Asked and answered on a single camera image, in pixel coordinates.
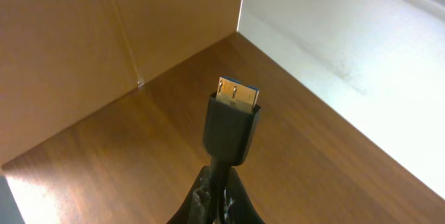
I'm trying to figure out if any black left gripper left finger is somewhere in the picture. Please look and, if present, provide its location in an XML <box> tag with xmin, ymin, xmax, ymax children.
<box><xmin>167</xmin><ymin>166</ymin><xmax>211</xmax><ymax>224</ymax></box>

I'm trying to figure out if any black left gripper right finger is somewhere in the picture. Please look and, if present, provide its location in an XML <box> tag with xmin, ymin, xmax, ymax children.
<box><xmin>222</xmin><ymin>168</ymin><xmax>265</xmax><ymax>224</ymax></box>

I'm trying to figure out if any black USB cable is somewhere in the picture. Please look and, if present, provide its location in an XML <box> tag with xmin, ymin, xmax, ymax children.
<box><xmin>202</xmin><ymin>76</ymin><xmax>261</xmax><ymax>224</ymax></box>

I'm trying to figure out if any wooden side panel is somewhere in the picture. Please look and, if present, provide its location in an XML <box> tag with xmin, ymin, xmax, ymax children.
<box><xmin>1</xmin><ymin>0</ymin><xmax>241</xmax><ymax>163</ymax></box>

